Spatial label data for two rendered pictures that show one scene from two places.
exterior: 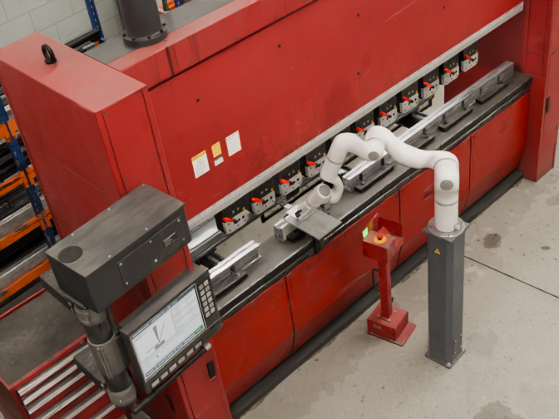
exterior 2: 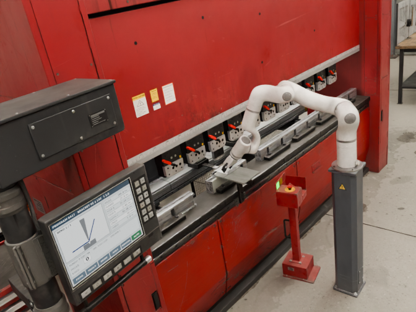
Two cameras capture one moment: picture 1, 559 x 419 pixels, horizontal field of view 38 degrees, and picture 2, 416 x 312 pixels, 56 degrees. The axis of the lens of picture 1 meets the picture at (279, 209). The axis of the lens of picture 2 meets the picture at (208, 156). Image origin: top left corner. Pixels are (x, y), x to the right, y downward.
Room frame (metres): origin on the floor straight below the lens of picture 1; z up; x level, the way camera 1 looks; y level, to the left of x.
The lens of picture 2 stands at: (1.04, 0.18, 2.21)
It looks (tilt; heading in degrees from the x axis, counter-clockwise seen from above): 24 degrees down; 356
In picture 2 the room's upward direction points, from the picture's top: 10 degrees counter-clockwise
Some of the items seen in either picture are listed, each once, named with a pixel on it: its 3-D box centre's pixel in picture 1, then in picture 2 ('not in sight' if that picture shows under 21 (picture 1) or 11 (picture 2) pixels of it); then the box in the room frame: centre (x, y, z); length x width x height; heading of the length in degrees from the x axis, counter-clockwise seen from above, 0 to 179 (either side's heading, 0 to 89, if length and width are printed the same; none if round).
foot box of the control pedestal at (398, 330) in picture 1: (391, 322); (301, 265); (3.46, -0.58, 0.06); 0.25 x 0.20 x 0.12; 51
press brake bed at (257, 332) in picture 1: (380, 233); (283, 199); (3.91, -0.62, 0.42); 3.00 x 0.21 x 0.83; 128
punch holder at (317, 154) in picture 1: (311, 158); (231, 126); (3.65, -0.22, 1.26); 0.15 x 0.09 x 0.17; 128
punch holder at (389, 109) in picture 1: (383, 110); (279, 100); (4.02, -0.69, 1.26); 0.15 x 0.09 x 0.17; 128
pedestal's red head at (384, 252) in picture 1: (382, 238); (291, 189); (3.48, -0.56, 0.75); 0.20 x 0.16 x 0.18; 141
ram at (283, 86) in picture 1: (363, 44); (264, 42); (3.95, -0.59, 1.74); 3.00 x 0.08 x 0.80; 128
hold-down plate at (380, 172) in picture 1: (373, 177); (277, 151); (3.87, -0.59, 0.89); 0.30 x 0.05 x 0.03; 128
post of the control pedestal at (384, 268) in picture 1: (384, 283); (294, 230); (3.48, -0.56, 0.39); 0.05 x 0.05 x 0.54; 51
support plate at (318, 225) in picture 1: (313, 221); (236, 173); (3.43, -0.17, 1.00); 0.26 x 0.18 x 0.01; 38
